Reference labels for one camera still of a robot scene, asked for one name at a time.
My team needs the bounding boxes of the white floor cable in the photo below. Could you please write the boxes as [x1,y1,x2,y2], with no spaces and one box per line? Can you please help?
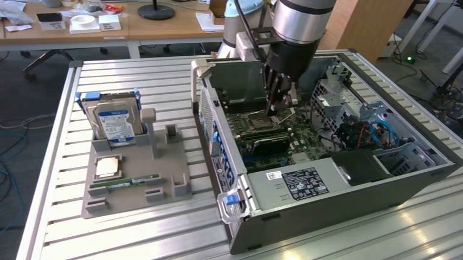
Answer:
[0,113,55,129]

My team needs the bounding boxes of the white box under tape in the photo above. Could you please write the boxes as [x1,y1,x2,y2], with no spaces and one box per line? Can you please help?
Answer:
[68,15,102,35]

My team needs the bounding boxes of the black office chair base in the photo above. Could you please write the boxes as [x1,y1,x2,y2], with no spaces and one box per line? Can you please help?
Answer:
[22,47,110,80]

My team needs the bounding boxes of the blue case latch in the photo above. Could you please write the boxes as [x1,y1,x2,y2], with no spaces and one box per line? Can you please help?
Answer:
[223,191,242,210]

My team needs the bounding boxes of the CPU socket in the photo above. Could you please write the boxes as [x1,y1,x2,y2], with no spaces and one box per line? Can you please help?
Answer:
[247,110,278,132]

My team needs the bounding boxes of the red disk wire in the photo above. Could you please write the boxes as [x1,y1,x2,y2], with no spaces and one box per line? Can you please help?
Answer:
[358,127,374,148]

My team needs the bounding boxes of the blue disk wire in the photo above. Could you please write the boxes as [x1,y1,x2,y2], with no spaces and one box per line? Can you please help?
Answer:
[371,119,399,150]

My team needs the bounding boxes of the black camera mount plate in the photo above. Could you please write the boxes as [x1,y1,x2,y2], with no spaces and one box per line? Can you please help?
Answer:
[251,27,287,46]

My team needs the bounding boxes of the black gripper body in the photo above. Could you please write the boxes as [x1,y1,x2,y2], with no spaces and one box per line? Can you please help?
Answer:
[265,40,321,81]

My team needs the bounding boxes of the wooden cabinet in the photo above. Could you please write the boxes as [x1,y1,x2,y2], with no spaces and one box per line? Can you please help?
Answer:
[318,0,415,62]

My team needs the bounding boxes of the grey metal disk bay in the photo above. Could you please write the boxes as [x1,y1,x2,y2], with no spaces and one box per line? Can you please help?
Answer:
[373,142,437,177]
[311,78,363,131]

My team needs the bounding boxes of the grey plastic parts rack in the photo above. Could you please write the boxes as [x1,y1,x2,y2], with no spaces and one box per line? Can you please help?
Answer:
[82,108,195,220]

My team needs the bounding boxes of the white card with red print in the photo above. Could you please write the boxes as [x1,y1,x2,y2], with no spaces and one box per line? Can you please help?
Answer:
[4,24,32,33]

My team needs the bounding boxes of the grey power supply unit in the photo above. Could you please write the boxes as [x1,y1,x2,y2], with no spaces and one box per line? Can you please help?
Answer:
[246,158,354,212]

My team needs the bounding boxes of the plain white box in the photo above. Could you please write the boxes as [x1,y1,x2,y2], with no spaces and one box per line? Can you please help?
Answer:
[98,14,123,32]

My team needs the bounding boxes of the white tape roll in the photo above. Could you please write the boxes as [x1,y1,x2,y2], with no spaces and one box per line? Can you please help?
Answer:
[71,15,96,28]

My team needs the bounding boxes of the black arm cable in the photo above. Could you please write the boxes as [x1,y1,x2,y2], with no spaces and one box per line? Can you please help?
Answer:
[234,0,263,59]

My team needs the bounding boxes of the white paper stack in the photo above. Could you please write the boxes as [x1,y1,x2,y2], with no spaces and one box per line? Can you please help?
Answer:
[195,11,226,33]

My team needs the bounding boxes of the silver CPU chip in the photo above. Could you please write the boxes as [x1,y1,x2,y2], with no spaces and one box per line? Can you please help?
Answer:
[94,158,120,178]

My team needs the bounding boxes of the blue floor cable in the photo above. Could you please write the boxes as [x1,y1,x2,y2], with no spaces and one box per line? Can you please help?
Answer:
[0,129,28,233]

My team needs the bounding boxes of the RAM stick with white label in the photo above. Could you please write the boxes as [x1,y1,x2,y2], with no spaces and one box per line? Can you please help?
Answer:
[236,129,294,143]

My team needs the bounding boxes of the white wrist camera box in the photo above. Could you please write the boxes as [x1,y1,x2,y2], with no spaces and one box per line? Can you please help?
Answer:
[235,32,261,62]

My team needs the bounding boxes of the black round lamp base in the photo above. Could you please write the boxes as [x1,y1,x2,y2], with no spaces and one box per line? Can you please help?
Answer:
[136,0,176,21]

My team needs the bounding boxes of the hard disk in blue caddy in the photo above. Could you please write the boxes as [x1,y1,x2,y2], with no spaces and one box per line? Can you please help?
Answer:
[75,88,142,148]

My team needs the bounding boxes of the brown cardboard box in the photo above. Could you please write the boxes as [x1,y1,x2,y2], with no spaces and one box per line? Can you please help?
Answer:
[210,0,227,18]

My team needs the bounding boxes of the white table frame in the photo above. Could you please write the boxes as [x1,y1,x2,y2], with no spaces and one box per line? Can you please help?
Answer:
[394,0,463,74]

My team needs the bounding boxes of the green RAM stick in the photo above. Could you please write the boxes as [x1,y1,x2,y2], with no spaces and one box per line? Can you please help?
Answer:
[90,174,160,189]

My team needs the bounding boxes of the metal socket cover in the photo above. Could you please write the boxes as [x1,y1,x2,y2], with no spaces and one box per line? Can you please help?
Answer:
[271,106,302,128]

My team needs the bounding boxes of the black and white box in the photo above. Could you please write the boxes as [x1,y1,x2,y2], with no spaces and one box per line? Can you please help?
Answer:
[36,12,67,31]

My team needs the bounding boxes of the open grey PC case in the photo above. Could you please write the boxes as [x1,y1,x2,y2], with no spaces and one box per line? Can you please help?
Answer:
[191,48,457,256]

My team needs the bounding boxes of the green Dell motherboard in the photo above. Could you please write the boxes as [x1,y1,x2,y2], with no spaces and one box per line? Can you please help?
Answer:
[220,93,333,174]

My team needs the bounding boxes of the silver chipset heatsink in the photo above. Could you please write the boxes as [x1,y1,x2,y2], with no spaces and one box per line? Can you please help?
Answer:
[290,153,313,165]

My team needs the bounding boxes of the white box with red button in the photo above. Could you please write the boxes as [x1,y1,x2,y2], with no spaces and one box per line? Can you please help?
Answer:
[383,34,405,59]

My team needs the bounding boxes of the black Nvidia graphics card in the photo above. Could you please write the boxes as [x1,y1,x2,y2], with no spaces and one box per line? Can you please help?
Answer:
[248,136,291,156]

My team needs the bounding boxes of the wooden desk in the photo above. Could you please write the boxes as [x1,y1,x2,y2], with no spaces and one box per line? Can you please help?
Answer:
[128,0,327,59]
[0,0,131,59]

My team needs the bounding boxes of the clear plastic bag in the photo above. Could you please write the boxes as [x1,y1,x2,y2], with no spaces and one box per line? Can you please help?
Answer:
[0,1,36,25]

